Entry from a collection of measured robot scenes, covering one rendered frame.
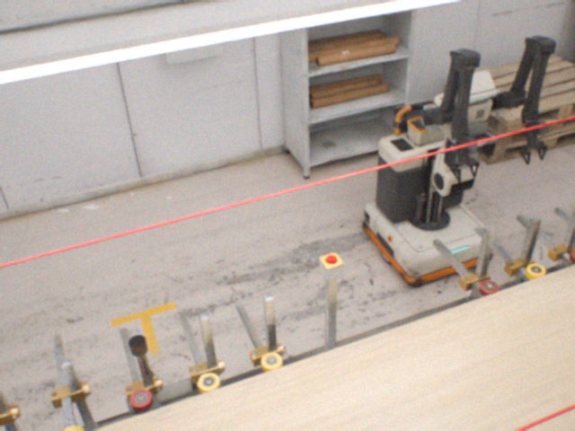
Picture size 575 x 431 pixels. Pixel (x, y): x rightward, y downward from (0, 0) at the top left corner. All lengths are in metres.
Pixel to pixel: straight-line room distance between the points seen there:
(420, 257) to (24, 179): 2.87
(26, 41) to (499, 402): 1.91
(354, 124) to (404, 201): 1.61
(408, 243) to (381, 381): 1.67
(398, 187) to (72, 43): 2.85
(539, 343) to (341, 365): 0.78
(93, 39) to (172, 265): 3.11
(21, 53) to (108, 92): 3.39
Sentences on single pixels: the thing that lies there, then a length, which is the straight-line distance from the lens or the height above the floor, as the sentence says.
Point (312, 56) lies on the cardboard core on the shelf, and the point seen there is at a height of 0.95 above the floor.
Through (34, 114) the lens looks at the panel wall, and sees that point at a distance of 4.71.
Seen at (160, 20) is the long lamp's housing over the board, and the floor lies 2.37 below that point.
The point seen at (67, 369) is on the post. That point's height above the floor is 1.09.
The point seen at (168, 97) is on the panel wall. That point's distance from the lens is 4.79.
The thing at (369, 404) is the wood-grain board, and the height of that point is 0.90.
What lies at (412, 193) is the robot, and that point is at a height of 0.51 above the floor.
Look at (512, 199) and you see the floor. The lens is 4.96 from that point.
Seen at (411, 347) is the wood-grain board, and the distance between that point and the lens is 2.54.
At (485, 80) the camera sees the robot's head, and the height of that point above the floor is 1.36.
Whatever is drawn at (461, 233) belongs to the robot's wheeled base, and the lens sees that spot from 4.09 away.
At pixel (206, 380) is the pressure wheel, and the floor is 0.90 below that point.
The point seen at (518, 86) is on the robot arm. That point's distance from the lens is 3.49.
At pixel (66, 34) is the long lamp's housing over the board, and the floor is 2.37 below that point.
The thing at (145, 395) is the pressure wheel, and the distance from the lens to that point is 2.45.
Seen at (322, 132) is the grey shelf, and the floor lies 0.14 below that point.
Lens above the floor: 2.81
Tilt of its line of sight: 37 degrees down
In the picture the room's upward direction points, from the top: 2 degrees counter-clockwise
